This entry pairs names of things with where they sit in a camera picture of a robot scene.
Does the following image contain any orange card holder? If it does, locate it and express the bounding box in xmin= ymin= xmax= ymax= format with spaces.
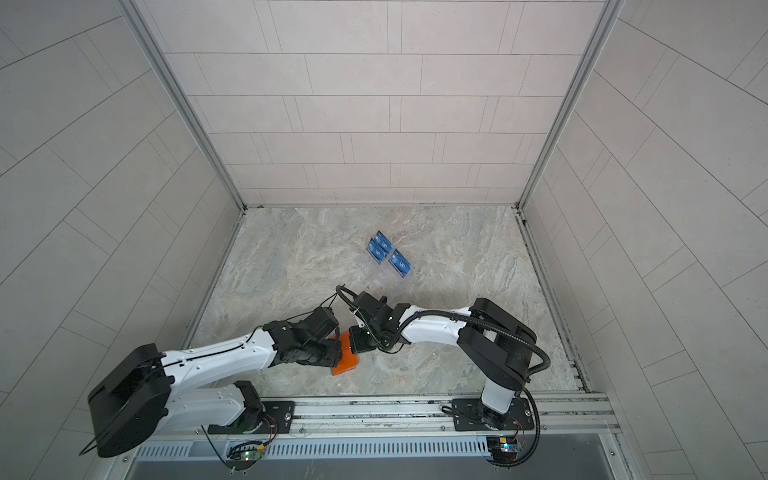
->
xmin=331 ymin=332 xmax=358 ymax=376

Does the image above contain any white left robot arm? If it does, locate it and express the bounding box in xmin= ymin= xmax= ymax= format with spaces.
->
xmin=82 ymin=307 xmax=342 ymax=458

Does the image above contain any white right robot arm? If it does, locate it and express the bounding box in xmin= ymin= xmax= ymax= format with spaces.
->
xmin=336 ymin=285 xmax=551 ymax=415

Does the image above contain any right card stack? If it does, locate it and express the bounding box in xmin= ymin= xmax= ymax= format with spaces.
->
xmin=381 ymin=249 xmax=413 ymax=286

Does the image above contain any card stack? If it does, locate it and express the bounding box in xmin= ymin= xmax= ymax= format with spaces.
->
xmin=381 ymin=249 xmax=413 ymax=286
xmin=365 ymin=230 xmax=394 ymax=265

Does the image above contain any left card stack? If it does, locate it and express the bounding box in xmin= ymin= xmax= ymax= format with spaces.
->
xmin=365 ymin=230 xmax=394 ymax=265

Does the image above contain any left green circuit board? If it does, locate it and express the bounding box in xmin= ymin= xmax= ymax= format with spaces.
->
xmin=226 ymin=441 xmax=266 ymax=471

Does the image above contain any green circuit board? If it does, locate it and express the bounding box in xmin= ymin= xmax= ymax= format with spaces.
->
xmin=486 ymin=436 xmax=521 ymax=467
xmin=226 ymin=441 xmax=266 ymax=471

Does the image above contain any right green circuit board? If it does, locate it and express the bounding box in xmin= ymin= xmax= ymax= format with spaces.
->
xmin=486 ymin=436 xmax=521 ymax=467

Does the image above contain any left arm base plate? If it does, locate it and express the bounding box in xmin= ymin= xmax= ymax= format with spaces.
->
xmin=207 ymin=401 xmax=296 ymax=435

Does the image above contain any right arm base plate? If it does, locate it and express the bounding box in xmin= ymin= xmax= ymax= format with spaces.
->
xmin=449 ymin=397 xmax=535 ymax=431

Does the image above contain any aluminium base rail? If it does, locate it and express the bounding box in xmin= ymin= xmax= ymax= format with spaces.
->
xmin=119 ymin=392 xmax=619 ymax=442

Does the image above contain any aluminium corner post left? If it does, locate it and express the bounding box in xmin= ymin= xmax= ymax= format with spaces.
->
xmin=116 ymin=0 xmax=247 ymax=214

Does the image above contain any aluminium corner post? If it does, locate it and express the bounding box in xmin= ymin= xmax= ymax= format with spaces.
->
xmin=516 ymin=0 xmax=624 ymax=213
xmin=116 ymin=0 xmax=247 ymax=214

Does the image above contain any aluminium corner post right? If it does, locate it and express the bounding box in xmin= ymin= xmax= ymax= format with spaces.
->
xmin=516 ymin=0 xmax=624 ymax=213

